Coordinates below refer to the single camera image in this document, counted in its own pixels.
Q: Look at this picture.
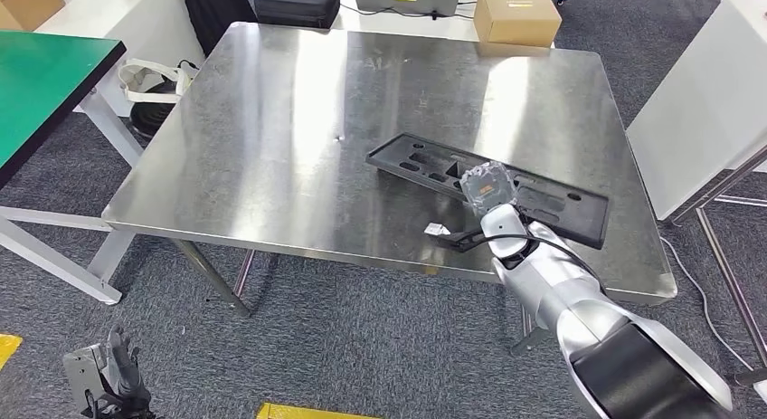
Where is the black hard case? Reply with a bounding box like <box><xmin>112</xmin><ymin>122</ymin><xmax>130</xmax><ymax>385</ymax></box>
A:
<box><xmin>253</xmin><ymin>0</ymin><xmax>342</xmax><ymax>30</ymax></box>

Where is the long black car part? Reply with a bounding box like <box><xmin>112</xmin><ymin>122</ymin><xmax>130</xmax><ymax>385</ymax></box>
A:
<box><xmin>365</xmin><ymin>133</ymin><xmax>611</xmax><ymax>251</ymax></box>

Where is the white panel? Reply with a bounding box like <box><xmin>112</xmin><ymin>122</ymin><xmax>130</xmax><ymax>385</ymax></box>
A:
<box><xmin>626</xmin><ymin>0</ymin><xmax>767</xmax><ymax>222</ymax></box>

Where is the black table cable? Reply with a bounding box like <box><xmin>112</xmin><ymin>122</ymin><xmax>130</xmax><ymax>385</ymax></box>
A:
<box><xmin>340</xmin><ymin>2</ymin><xmax>478</xmax><ymax>22</ymax></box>

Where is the stainless steel workbench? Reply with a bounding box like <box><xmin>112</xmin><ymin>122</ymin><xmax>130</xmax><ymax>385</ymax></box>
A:
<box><xmin>101</xmin><ymin>21</ymin><xmax>678</xmax><ymax>351</ymax></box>

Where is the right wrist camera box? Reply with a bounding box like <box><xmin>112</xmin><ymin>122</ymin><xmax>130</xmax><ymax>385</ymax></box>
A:
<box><xmin>423</xmin><ymin>223</ymin><xmax>498</xmax><ymax>252</ymax></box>

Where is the black ribbed hose coil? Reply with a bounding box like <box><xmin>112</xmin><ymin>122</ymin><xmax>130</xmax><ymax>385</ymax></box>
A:
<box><xmin>130</xmin><ymin>83</ymin><xmax>181</xmax><ymax>140</ymax></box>

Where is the yellow floor tape square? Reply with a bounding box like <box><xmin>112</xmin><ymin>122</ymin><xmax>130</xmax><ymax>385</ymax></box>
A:
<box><xmin>0</xmin><ymin>334</ymin><xmax>24</xmax><ymax>371</ymax></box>
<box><xmin>256</xmin><ymin>403</ymin><xmax>384</xmax><ymax>419</ymax></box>

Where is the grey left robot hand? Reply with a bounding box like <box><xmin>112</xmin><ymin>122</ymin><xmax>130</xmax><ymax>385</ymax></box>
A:
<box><xmin>104</xmin><ymin>326</ymin><xmax>151</xmax><ymax>414</ymax></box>

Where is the clear plastic film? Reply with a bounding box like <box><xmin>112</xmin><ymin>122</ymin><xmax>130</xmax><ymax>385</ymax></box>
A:
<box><xmin>459</xmin><ymin>161</ymin><xmax>519</xmax><ymax>218</ymax></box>

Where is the person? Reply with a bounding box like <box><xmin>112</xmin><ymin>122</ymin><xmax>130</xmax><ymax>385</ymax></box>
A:
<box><xmin>181</xmin><ymin>0</ymin><xmax>259</xmax><ymax>56</ymax></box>

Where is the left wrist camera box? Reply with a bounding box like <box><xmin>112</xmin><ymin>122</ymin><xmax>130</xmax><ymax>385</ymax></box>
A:
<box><xmin>62</xmin><ymin>344</ymin><xmax>112</xmax><ymax>414</ymax></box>

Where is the cardboard box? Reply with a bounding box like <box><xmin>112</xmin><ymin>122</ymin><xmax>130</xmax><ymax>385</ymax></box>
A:
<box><xmin>473</xmin><ymin>0</ymin><xmax>563</xmax><ymax>49</ymax></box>
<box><xmin>0</xmin><ymin>0</ymin><xmax>66</xmax><ymax>33</ymax></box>

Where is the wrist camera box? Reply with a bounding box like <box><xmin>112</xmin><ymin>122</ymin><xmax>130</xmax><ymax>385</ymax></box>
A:
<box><xmin>62</xmin><ymin>344</ymin><xmax>112</xmax><ymax>414</ymax></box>
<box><xmin>423</xmin><ymin>223</ymin><xmax>498</xmax><ymax>252</ymax></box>

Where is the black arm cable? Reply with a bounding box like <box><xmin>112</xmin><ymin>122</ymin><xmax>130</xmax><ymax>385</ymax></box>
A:
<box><xmin>461</xmin><ymin>233</ymin><xmax>606</xmax><ymax>286</ymax></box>

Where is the green top white table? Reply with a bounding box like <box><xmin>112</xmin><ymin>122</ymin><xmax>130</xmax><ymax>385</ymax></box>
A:
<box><xmin>0</xmin><ymin>31</ymin><xmax>145</xmax><ymax>307</ymax></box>

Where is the white floor cable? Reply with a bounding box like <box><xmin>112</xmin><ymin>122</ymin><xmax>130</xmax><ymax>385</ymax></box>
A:
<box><xmin>658</xmin><ymin>236</ymin><xmax>753</xmax><ymax>371</ymax></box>

